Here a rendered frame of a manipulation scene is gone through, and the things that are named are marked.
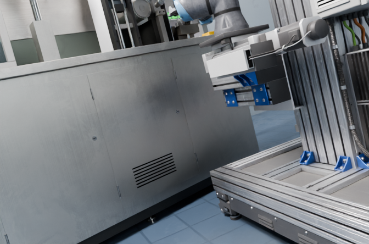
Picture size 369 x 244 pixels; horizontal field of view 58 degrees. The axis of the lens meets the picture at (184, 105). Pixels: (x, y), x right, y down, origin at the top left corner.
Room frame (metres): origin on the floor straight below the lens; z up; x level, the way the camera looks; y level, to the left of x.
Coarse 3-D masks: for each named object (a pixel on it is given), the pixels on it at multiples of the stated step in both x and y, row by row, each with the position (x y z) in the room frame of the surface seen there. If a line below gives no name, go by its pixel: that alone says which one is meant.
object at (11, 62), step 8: (0, 8) 1.45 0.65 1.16; (0, 16) 1.44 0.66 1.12; (0, 24) 1.43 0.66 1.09; (0, 32) 1.43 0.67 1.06; (8, 40) 1.44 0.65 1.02; (8, 48) 1.44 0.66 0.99; (8, 56) 1.43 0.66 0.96; (0, 64) 1.41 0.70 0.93; (8, 64) 1.43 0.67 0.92; (16, 64) 1.45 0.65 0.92
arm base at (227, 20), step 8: (232, 8) 1.40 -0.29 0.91; (240, 8) 1.44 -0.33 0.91; (216, 16) 1.43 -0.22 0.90; (224, 16) 1.41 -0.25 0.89; (232, 16) 1.40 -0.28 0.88; (240, 16) 1.41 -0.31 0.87; (216, 24) 1.43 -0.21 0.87; (224, 24) 1.40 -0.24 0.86; (232, 24) 1.39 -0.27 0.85; (240, 24) 1.39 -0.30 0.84; (216, 32) 1.43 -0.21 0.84; (224, 32) 1.40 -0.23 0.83
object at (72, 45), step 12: (60, 36) 2.14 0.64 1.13; (72, 36) 2.18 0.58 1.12; (84, 36) 2.23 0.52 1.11; (96, 36) 2.28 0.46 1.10; (12, 48) 1.97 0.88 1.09; (24, 48) 2.00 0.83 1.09; (60, 48) 2.13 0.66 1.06; (72, 48) 2.17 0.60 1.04; (84, 48) 2.22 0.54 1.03; (96, 48) 2.26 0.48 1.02; (24, 60) 1.99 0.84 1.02; (36, 60) 2.03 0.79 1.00
